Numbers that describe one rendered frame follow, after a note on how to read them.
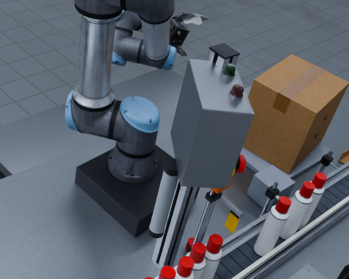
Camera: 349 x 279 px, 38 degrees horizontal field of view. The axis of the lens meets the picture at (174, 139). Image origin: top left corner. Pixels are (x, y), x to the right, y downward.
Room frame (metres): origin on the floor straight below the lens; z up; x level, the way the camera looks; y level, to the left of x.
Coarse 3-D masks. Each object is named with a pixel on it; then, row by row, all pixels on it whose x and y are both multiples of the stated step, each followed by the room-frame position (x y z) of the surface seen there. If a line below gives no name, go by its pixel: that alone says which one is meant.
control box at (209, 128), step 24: (192, 72) 0.85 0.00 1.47; (216, 72) 0.87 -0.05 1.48; (192, 96) 0.81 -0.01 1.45; (216, 96) 0.79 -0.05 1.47; (192, 120) 0.77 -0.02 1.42; (216, 120) 0.75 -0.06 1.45; (240, 120) 0.76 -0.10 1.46; (192, 144) 0.74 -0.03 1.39; (216, 144) 0.75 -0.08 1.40; (240, 144) 0.76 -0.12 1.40; (192, 168) 0.74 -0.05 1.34; (216, 168) 0.75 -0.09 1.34
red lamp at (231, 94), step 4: (236, 84) 0.81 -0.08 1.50; (232, 88) 0.80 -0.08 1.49; (236, 88) 0.80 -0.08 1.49; (240, 88) 0.80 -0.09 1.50; (232, 92) 0.80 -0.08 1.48; (236, 92) 0.80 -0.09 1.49; (240, 92) 0.80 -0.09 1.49; (232, 96) 0.79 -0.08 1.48; (236, 96) 0.79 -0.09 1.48; (240, 96) 0.80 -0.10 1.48
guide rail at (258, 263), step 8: (344, 200) 1.27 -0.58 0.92; (336, 208) 1.23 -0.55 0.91; (320, 216) 1.17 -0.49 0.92; (328, 216) 1.20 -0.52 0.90; (312, 224) 1.13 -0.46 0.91; (296, 232) 1.08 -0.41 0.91; (304, 232) 1.09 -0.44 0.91; (288, 240) 1.04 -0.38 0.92; (280, 248) 1.00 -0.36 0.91; (264, 256) 0.96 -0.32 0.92; (272, 256) 0.97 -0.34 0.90; (256, 264) 0.92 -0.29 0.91; (240, 272) 0.88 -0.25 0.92; (248, 272) 0.89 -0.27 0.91
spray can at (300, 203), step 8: (304, 184) 1.09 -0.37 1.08; (312, 184) 1.10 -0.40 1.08; (296, 192) 1.10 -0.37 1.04; (304, 192) 1.08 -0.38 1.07; (312, 192) 1.08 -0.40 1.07; (296, 200) 1.08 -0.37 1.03; (304, 200) 1.07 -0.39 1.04; (296, 208) 1.07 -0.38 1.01; (304, 208) 1.07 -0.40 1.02; (296, 216) 1.07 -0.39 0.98; (288, 224) 1.07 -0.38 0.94; (296, 224) 1.07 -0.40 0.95; (288, 232) 1.07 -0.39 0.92
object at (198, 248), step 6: (192, 246) 0.78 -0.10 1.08; (198, 246) 0.78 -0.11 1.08; (204, 246) 0.79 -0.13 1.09; (192, 252) 0.77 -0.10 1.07; (198, 252) 0.76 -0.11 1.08; (204, 252) 0.77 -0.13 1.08; (192, 258) 0.77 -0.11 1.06; (198, 258) 0.76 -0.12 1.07; (204, 258) 0.79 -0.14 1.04; (198, 264) 0.76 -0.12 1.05; (204, 264) 0.77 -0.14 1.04; (192, 270) 0.75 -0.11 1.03; (198, 270) 0.76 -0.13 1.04; (198, 276) 0.76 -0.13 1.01
